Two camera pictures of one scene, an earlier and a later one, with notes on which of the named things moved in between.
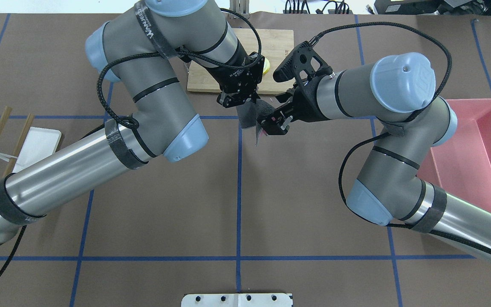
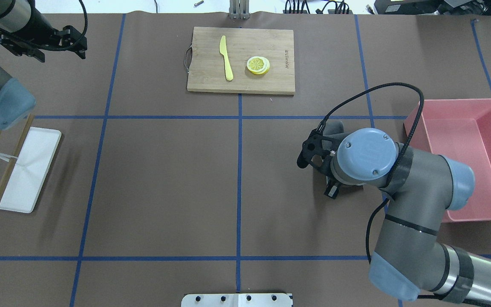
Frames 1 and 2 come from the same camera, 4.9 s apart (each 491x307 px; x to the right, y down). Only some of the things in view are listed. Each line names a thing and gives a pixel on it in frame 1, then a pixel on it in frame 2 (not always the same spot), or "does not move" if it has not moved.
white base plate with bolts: [237, 300] does not move
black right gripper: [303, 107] → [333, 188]
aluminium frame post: [241, 7] does not move
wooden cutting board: [277, 44] does not move
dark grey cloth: [249, 113] → [334, 128]
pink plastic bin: [479, 164] does not move
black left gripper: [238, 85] → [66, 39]
